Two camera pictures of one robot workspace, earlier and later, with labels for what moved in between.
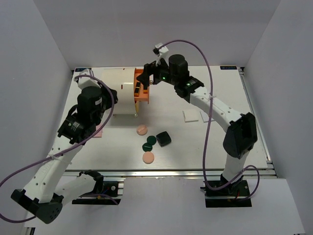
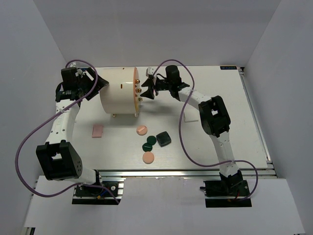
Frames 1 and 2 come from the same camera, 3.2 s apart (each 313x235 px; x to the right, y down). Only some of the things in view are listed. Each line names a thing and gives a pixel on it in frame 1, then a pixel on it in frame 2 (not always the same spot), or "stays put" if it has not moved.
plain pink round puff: x=148 y=157 stays put
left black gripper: x=105 y=92 → x=101 y=83
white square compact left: x=191 y=116 stays put
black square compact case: x=163 y=138 stays put
